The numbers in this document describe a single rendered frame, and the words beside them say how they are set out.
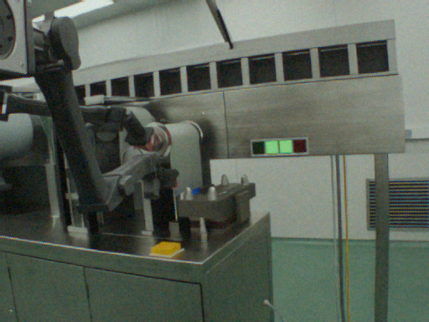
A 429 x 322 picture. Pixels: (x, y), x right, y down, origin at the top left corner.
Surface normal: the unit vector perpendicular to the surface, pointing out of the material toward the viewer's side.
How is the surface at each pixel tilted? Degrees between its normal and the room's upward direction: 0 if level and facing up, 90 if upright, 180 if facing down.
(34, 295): 90
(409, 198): 90
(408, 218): 90
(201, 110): 90
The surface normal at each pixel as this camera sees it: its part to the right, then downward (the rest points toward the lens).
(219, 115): -0.44, 0.11
